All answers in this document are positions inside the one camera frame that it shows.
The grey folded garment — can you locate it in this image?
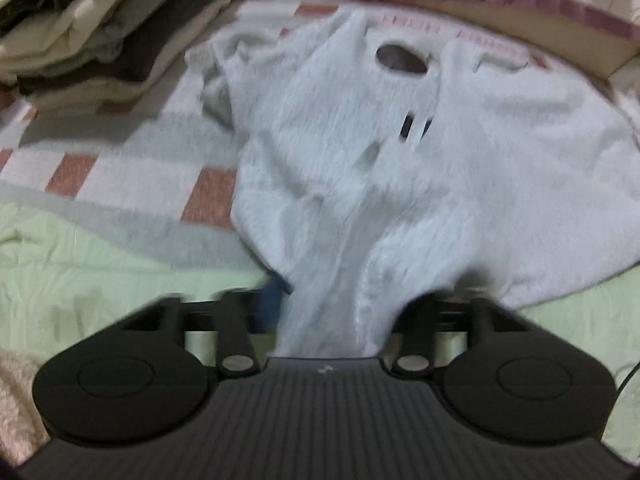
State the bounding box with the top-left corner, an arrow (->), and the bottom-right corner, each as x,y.
20,0 -> 196,78

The light grey abc t-shirt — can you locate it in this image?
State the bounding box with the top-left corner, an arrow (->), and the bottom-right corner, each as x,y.
186,11 -> 639,358

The checkered bed sheet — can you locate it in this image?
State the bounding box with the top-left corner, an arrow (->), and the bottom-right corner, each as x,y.
0,0 -> 551,271

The light green quilted blanket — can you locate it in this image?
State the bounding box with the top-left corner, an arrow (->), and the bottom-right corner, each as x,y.
1,203 -> 639,465

